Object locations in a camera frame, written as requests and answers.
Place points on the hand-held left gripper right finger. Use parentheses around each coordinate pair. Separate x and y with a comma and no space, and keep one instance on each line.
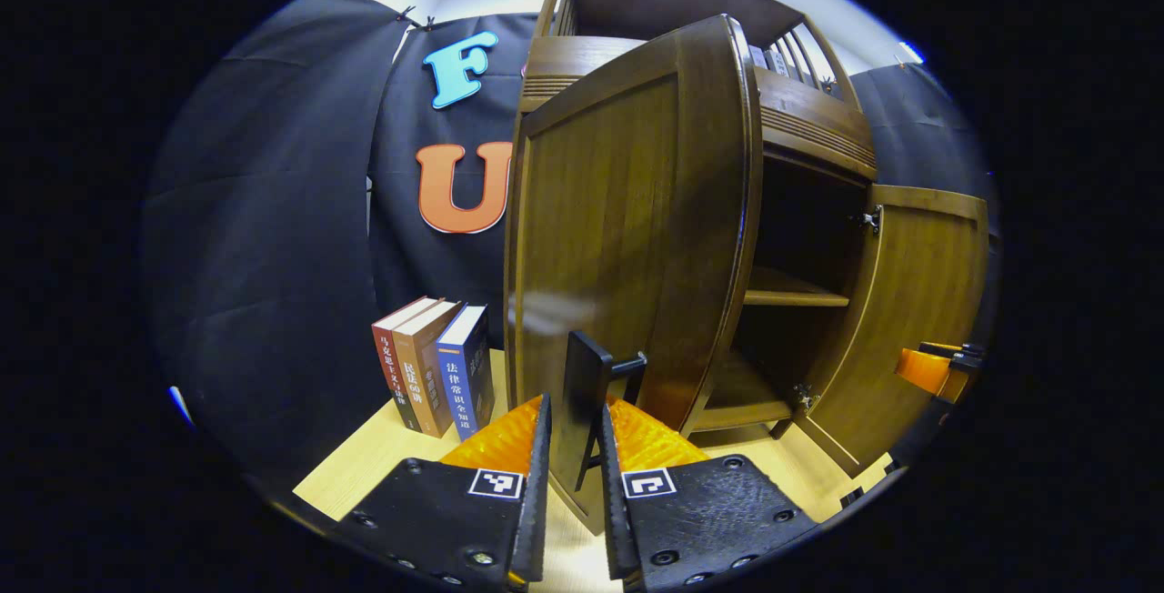
(611,520)

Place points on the metal door hinge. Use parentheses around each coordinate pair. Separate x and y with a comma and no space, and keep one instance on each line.
(802,396)
(868,220)

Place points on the tan orange book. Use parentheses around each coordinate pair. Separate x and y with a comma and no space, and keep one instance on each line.
(423,375)

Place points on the blue book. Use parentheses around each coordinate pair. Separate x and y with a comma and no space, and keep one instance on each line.
(464,375)

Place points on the ceiling light panel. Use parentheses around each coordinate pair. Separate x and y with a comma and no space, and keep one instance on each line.
(911,52)

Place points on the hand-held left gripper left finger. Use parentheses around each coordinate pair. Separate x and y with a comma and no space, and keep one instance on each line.
(538,502)

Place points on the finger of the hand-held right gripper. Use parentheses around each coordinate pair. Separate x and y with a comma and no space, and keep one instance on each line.
(923,372)
(955,352)

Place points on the black backdrop cloth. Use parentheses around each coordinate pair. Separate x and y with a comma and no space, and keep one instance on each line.
(264,238)

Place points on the red brown book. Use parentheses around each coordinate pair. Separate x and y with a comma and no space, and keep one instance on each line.
(389,366)

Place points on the wooden shoe cabinet door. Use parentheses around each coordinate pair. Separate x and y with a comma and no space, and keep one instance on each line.
(618,211)
(909,284)

